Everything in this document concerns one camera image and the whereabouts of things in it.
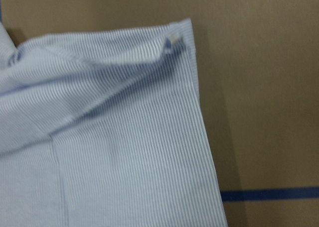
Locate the light blue striped shirt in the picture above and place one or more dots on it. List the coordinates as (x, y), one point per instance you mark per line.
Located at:
(104, 129)

